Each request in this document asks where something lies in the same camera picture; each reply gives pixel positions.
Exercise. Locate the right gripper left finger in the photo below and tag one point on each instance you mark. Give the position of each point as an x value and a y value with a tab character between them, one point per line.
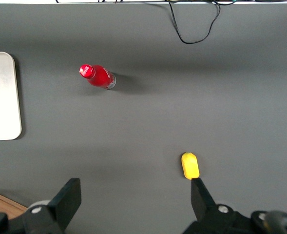
65	202

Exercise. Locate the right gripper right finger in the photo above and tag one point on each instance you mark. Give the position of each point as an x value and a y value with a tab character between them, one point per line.
201	202

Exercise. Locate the beige plastic tray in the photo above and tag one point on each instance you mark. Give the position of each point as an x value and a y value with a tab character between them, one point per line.
2	97

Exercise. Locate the yellow lemon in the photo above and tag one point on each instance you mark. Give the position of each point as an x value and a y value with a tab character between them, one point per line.
190	166

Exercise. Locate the red cola bottle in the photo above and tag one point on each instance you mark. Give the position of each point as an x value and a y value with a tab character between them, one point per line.
99	78

